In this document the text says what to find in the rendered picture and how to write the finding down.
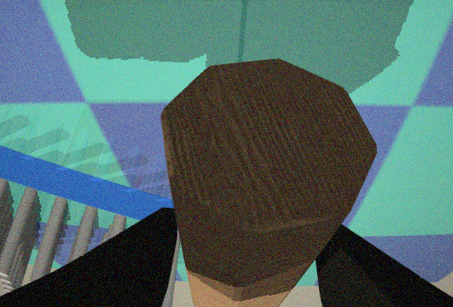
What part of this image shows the blue flat strip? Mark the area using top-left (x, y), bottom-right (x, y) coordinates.
top-left (0, 145), bottom-right (174, 220)

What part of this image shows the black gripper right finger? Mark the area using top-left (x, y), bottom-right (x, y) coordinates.
top-left (316, 224), bottom-right (453, 307)

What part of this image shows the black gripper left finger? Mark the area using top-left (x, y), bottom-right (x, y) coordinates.
top-left (0, 208), bottom-right (177, 307)

